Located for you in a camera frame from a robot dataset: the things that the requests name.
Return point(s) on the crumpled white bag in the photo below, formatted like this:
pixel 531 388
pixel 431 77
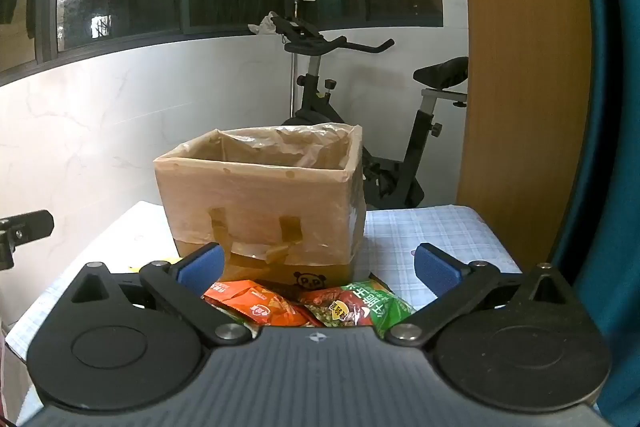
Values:
pixel 262 24

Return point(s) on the orange snack packet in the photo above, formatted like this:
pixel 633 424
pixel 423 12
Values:
pixel 260 307

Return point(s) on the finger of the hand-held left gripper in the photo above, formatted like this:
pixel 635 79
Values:
pixel 30 226

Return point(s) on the green snack packet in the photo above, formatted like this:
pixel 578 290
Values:
pixel 385 307

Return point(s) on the teal curtain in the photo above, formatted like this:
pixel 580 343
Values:
pixel 615 157

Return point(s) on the metal pole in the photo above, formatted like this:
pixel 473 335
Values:
pixel 294 72

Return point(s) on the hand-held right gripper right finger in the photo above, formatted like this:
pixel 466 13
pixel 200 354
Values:
pixel 437 269

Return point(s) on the brown cardboard box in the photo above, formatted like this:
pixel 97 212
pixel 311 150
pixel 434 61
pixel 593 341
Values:
pixel 320 273

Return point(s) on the black exercise bike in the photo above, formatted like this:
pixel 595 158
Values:
pixel 425 142

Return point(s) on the taped cardboard box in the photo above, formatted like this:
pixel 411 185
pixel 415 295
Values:
pixel 250 197

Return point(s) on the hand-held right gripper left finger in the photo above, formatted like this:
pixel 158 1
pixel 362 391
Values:
pixel 200 266

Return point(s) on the wooden panel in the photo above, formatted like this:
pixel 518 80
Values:
pixel 525 107

